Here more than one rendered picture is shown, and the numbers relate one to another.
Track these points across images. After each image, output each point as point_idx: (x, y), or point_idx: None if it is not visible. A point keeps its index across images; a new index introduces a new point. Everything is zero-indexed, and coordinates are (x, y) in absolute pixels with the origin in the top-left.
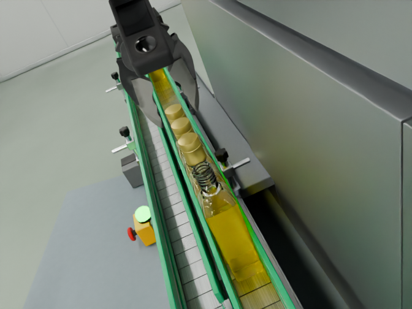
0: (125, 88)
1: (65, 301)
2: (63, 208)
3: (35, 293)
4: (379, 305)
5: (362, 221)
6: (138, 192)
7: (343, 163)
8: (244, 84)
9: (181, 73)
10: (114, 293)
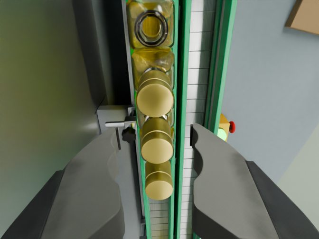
0: (303, 218)
1: (296, 96)
2: (274, 182)
3: (317, 114)
4: None
5: None
6: None
7: None
8: (5, 149)
9: (83, 198)
10: (258, 84)
